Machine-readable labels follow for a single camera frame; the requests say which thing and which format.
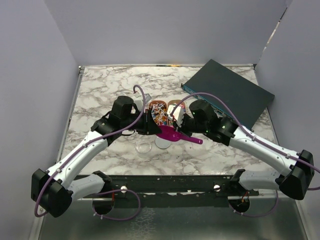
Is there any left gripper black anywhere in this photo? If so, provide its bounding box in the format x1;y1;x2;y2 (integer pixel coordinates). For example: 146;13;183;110
121;109;163;135

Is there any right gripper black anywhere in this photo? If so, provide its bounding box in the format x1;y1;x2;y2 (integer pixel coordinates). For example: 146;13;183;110
172;112;209;138

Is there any purple plastic scoop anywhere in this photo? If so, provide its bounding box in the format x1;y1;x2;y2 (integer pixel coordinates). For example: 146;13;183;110
156;125;203;145

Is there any orange lollipop tray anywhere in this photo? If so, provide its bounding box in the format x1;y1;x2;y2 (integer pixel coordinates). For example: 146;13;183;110
148;100;168;126

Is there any clear round jar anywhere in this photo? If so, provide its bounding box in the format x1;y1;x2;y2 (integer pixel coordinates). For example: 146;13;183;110
135;139;152;156

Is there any beige star candy tray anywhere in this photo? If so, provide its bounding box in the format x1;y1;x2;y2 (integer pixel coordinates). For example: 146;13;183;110
167;99;187;113

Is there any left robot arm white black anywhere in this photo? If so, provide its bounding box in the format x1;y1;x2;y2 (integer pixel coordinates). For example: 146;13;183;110
31;94;161;218

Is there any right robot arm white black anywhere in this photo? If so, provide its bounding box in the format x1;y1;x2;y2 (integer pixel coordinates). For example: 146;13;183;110
167;99;315;200

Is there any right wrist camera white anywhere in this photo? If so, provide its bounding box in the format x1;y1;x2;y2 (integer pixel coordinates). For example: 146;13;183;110
167;103;186;127

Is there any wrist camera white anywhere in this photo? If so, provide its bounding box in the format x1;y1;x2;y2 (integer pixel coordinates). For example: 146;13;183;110
167;103;186;127
133;92;152;111

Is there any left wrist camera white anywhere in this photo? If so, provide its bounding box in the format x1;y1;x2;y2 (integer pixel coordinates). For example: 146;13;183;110
133;92;152;111

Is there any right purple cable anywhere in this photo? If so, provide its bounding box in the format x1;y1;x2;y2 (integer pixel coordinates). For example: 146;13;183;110
168;92;320;193

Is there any dark teal network switch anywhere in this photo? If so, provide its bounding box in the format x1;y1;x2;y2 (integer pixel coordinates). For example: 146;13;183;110
181;59;275;129

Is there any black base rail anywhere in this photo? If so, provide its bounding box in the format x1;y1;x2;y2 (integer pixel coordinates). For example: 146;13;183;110
74;174;278;208

